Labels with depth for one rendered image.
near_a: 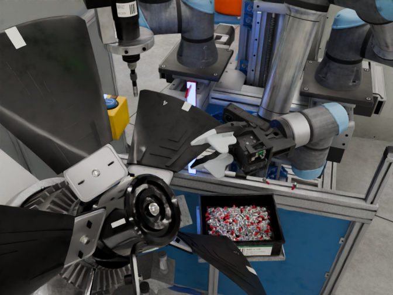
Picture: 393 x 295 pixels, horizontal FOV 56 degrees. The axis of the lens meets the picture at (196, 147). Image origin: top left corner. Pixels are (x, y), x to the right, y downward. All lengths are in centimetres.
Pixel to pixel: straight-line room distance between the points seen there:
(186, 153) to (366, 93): 73
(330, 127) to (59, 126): 55
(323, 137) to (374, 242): 145
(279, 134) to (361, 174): 182
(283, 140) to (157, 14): 66
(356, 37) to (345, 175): 146
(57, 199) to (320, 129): 54
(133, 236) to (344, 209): 77
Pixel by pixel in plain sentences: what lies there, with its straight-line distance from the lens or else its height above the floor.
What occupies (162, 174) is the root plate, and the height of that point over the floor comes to 118.
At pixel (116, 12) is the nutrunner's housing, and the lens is 51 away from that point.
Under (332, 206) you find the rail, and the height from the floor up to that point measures 83.
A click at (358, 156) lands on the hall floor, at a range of 272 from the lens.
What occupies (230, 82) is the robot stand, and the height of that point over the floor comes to 95.
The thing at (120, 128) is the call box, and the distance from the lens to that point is 111.
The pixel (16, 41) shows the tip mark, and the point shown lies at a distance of 65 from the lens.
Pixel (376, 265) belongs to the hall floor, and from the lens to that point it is 217.
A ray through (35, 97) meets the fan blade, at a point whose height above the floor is 136.
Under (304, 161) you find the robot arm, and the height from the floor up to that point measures 108.
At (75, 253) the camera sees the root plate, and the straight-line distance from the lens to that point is 59.
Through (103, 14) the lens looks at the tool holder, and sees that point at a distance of 50.
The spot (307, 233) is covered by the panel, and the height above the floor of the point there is 66.
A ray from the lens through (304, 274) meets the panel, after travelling 151.
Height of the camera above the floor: 168
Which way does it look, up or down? 41 degrees down
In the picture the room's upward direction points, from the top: straight up
